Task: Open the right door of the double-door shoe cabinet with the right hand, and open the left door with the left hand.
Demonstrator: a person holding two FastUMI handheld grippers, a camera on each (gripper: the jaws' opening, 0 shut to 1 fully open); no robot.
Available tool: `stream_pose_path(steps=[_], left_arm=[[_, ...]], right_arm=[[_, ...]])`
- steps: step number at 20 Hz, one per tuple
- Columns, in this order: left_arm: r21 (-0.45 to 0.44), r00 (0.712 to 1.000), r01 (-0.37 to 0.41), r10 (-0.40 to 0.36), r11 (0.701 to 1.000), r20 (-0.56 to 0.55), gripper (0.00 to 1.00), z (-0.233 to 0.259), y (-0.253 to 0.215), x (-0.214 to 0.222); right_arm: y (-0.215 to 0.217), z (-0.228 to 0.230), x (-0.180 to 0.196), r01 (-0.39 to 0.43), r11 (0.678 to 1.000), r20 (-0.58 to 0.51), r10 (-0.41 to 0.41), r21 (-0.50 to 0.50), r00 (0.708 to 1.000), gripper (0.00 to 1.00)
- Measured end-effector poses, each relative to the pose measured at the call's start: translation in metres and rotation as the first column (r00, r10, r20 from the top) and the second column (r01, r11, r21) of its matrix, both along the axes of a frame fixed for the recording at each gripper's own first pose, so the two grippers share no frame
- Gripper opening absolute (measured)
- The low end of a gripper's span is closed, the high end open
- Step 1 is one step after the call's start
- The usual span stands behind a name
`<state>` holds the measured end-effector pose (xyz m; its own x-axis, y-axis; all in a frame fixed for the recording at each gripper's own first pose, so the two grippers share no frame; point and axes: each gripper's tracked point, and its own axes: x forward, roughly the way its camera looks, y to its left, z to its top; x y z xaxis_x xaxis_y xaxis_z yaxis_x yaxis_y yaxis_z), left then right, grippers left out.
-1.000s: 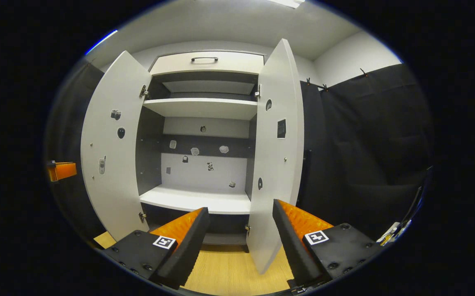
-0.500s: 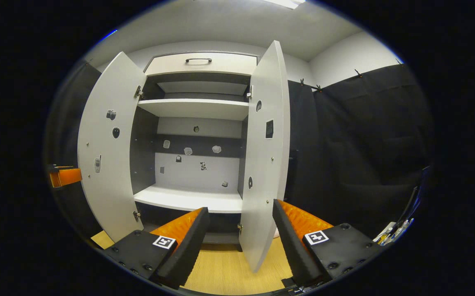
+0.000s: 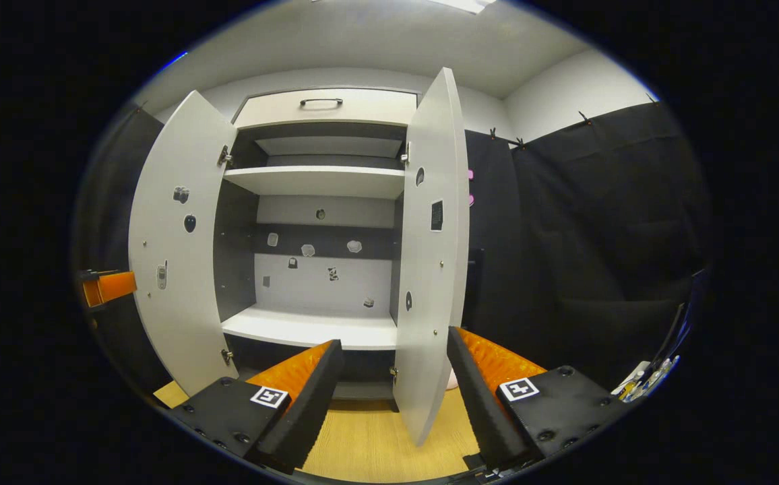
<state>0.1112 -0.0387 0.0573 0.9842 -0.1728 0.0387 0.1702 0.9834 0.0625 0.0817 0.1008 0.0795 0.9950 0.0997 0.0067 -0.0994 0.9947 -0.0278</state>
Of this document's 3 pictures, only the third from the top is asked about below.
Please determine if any ceiling light panel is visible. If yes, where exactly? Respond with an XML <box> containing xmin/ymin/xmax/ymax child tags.
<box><xmin>427</xmin><ymin>0</ymin><xmax>498</xmax><ymax>14</ymax></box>

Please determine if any beige cabinet door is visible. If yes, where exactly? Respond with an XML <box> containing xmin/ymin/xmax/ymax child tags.
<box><xmin>128</xmin><ymin>90</ymin><xmax>239</xmax><ymax>398</ymax></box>
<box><xmin>393</xmin><ymin>66</ymin><xmax>471</xmax><ymax>447</ymax></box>

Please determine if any beige double-door shoe cabinet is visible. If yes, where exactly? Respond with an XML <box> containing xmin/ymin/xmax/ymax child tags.
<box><xmin>213</xmin><ymin>86</ymin><xmax>424</xmax><ymax>412</ymax></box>

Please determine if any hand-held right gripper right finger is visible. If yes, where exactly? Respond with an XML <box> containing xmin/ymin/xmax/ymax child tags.
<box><xmin>446</xmin><ymin>327</ymin><xmax>633</xmax><ymax>470</ymax></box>

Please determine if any row of black cloth clips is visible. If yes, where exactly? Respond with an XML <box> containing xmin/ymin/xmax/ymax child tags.
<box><xmin>133</xmin><ymin>94</ymin><xmax>660</xmax><ymax>149</ymax></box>

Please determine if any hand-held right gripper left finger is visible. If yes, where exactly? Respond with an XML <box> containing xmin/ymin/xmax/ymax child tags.
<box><xmin>170</xmin><ymin>339</ymin><xmax>346</xmax><ymax>476</ymax></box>

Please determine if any white pen tray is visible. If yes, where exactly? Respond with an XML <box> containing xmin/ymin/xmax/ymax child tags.
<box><xmin>611</xmin><ymin>354</ymin><xmax>681</xmax><ymax>403</ymax></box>

